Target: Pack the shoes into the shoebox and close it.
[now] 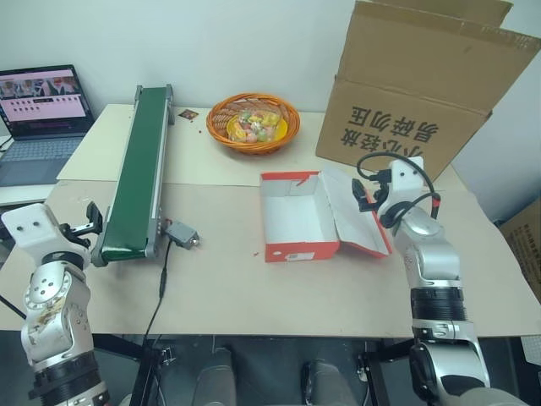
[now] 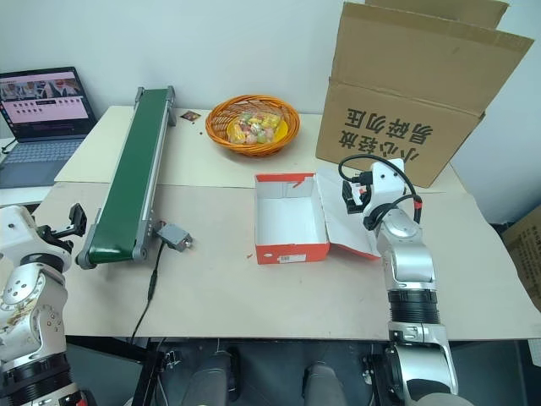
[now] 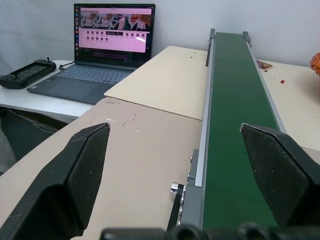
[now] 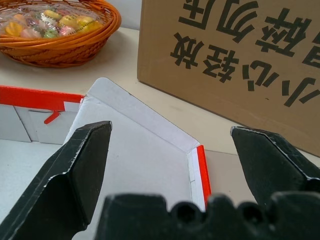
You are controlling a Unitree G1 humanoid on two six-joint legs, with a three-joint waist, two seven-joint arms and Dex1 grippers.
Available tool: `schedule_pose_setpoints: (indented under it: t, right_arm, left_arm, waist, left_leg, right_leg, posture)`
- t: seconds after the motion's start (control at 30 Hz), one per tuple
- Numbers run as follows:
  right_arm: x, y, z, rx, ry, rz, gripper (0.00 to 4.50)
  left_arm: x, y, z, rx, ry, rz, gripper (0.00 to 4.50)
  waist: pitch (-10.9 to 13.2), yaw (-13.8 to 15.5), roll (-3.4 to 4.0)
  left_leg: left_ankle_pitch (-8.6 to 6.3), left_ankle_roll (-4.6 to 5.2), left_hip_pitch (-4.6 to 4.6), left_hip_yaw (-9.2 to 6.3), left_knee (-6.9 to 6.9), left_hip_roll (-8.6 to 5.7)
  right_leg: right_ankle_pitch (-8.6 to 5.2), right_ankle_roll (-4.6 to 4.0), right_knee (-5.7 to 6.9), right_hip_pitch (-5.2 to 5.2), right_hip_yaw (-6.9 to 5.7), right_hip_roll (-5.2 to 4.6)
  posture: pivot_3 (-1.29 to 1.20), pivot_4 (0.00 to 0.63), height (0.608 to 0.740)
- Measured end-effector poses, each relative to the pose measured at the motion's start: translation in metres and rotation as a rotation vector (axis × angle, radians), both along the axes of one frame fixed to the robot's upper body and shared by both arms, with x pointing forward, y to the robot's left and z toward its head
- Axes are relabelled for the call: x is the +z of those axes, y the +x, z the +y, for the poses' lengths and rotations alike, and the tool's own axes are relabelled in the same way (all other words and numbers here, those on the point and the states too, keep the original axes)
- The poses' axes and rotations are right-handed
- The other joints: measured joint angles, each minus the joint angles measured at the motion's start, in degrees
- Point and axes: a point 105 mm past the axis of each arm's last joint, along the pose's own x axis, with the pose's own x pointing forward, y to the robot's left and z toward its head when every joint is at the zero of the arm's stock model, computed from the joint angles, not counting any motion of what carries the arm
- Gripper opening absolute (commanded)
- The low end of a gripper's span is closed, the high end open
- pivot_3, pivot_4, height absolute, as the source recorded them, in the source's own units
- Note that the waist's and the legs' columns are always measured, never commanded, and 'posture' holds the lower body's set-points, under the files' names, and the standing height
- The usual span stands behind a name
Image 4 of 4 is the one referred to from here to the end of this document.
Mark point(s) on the white red box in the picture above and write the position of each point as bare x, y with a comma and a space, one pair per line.
140, 155

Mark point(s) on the brown printed cardboard box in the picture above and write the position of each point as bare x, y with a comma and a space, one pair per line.
225, 65

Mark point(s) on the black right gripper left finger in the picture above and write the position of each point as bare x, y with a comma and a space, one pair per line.
65, 180

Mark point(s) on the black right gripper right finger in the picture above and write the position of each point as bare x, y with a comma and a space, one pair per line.
270, 165

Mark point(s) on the orange wicker basket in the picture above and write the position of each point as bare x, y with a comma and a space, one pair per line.
57, 50

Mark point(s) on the wrapped colourful candies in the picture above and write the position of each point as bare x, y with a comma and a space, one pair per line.
50, 23

